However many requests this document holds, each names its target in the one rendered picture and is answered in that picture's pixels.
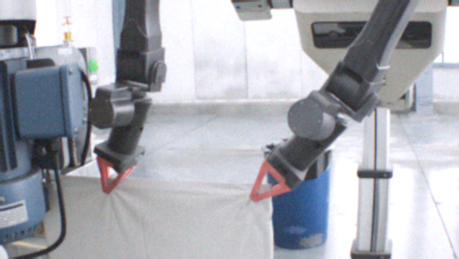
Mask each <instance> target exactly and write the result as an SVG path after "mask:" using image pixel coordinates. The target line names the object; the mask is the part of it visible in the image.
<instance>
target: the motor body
mask: <svg viewBox="0 0 459 259"><path fill-rule="evenodd" d="M27 57H29V51H28V49H27V48H10V49H0V245H5V244H10V243H13V242H14V243H15V242H17V241H18V240H20V241H21V240H22V239H25V238H27V237H28V236H30V235H31V234H33V233H35V231H36V230H37V229H38V228H39V226H41V224H42V222H43V218H44V216H45V205H44V197H43V183H45V182H46V181H45V179H44V178H42V176H41V169H40V167H39V166H36V165H34V164H31V161H30V144H31V143H34V140H33V139H28V140H22V139H21V138H20V135H19V133H17V132H16V129H15V119H14V113H13V101H12V96H11V81H12V80H13V78H14V74H15V73H16V72H17V71H23V70H27V68H26V66H27V62H26V61H23V60H21V59H24V58H27Z"/></svg>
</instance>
